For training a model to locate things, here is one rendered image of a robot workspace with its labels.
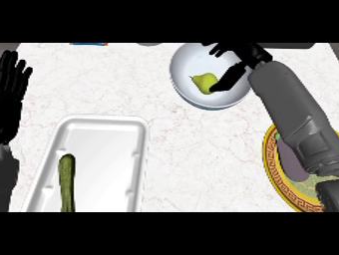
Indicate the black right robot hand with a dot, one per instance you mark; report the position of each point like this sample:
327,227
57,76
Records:
235,66

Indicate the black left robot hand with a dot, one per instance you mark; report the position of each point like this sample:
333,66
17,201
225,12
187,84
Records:
0,99

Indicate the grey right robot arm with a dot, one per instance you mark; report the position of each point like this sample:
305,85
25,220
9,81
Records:
299,126

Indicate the white bowl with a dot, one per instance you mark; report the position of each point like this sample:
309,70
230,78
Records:
201,66

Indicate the green pear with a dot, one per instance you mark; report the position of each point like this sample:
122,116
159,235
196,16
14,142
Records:
204,82

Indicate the yellow patterned plate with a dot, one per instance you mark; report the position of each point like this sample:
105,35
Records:
280,179

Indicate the grey appliance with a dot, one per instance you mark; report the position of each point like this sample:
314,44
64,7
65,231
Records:
287,45

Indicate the grey rounded object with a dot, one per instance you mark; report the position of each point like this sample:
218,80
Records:
148,44

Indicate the blue and orange object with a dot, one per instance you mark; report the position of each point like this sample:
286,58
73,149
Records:
89,44

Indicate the white rectangular tray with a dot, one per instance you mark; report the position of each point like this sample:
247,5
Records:
96,166

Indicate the green cucumber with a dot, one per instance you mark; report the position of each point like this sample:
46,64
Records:
67,186

